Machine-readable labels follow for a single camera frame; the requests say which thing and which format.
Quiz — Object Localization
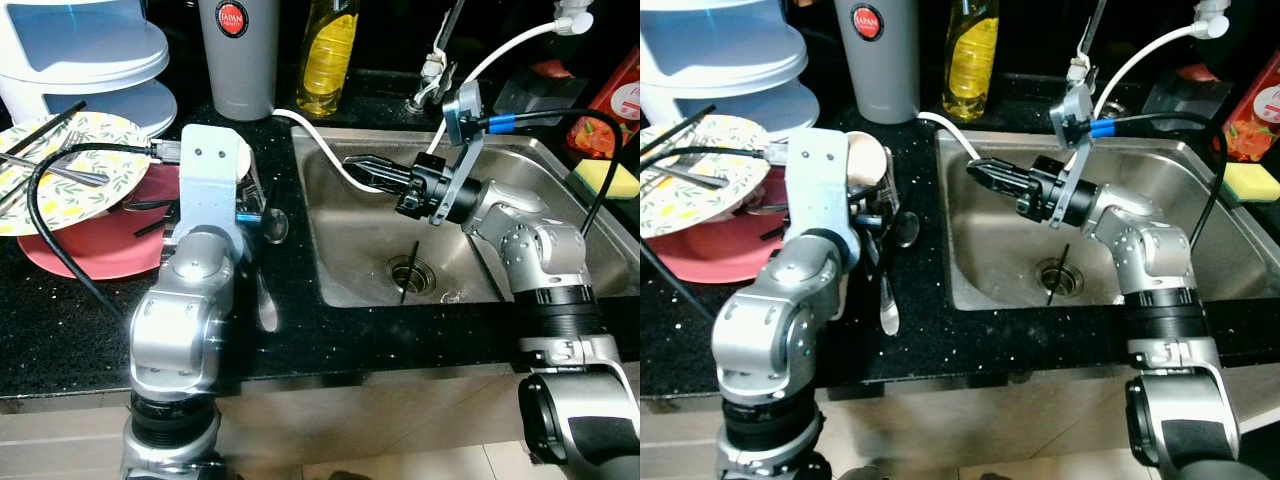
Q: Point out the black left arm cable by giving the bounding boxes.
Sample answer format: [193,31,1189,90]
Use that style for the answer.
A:
[640,147,791,323]
[28,143,183,323]

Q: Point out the yellow dish soap bottle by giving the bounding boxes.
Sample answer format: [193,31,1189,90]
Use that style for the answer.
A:
[942,0,1001,122]
[296,0,361,119]

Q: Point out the clear plastic container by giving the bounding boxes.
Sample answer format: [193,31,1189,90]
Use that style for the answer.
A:
[1140,65,1217,132]
[493,60,577,127]

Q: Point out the stainless steel sink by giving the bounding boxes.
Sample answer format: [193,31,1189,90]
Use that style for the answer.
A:
[290,125,641,310]
[935,130,1280,314]

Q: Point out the white sprayer hose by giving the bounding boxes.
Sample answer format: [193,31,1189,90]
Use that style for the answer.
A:
[270,0,597,196]
[915,0,1233,166]

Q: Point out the metal faucet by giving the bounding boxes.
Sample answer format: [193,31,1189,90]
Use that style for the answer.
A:
[1064,0,1111,89]
[405,0,467,117]

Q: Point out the black chopstick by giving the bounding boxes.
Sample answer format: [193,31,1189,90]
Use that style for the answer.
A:
[465,240,512,302]
[640,103,718,161]
[0,100,89,154]
[399,240,422,305]
[1045,243,1070,307]

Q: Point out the floral lemon print plate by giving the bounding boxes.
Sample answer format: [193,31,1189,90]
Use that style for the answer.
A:
[0,112,154,238]
[640,115,774,239]

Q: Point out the black right arm cable blue tape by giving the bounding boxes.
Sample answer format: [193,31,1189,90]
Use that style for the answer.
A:
[1090,110,1229,251]
[470,105,627,237]

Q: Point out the white tiered plastic container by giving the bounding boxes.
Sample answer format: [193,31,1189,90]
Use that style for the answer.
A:
[640,0,809,137]
[0,0,179,137]

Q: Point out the yellow green sponge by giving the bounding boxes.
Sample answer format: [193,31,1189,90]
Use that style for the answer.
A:
[1221,162,1280,205]
[567,157,641,202]

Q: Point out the red plate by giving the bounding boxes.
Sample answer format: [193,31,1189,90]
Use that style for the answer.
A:
[18,165,187,282]
[650,170,801,285]

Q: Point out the pale blue left wrist camera mount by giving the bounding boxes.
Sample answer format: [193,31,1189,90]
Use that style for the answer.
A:
[178,125,251,263]
[785,127,863,273]

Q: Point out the silver fork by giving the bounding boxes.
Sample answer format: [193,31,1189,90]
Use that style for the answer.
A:
[0,150,109,189]
[650,155,743,193]

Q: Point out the long silver spoon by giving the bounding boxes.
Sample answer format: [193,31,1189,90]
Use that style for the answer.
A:
[877,268,902,337]
[254,262,280,334]

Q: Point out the grey tumbler red round label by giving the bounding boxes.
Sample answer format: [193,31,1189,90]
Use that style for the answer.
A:
[197,0,281,123]
[835,0,922,126]

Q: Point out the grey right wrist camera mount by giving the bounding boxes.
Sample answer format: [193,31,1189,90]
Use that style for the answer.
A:
[1050,85,1101,203]
[428,82,487,217]

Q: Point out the red food package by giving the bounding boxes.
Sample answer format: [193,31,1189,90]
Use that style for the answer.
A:
[1222,75,1280,163]
[565,45,641,161]

